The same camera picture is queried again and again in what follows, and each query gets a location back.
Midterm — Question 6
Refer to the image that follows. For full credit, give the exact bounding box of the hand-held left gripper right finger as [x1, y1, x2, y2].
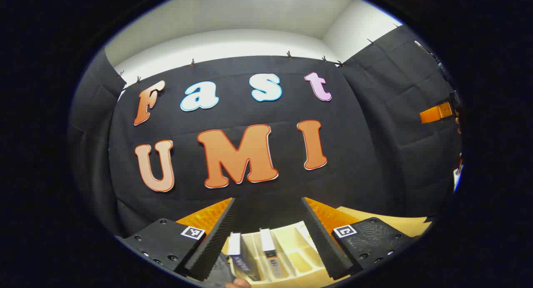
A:
[301, 196, 419, 280]

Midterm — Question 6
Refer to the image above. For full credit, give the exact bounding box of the cream bookshelf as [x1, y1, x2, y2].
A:
[227, 221, 334, 287]

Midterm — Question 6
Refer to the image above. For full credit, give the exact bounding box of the white portrait cover book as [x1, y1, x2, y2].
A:
[260, 228, 284, 279]

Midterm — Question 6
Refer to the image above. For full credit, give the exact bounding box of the row of black cloth clips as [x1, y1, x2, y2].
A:
[118, 38, 375, 82]

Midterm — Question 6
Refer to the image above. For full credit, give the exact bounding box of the blue cover book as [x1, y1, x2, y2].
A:
[228, 233, 261, 281]

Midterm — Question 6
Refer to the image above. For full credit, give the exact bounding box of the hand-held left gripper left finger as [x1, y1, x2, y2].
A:
[115, 198, 239, 282]

